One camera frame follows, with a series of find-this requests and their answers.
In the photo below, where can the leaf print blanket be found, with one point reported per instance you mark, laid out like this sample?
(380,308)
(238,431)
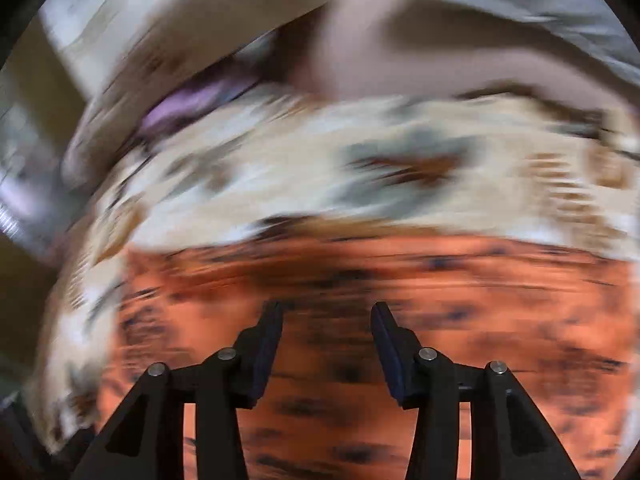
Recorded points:
(310,160)

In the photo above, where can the purple cloth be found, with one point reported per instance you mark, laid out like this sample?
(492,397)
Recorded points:
(190,102)

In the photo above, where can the orange floral blouse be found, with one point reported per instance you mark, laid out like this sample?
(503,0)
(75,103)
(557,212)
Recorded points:
(325,280)

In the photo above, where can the pink bed sheet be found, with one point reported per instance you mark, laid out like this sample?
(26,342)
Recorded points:
(375,60)

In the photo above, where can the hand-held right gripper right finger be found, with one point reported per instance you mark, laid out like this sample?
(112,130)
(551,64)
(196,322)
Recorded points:
(387,355)

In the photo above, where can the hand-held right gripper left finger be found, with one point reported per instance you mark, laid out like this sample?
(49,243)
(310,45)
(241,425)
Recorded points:
(265,355)

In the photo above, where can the striped floral pillow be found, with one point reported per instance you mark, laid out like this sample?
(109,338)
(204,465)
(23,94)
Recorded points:
(175,20)

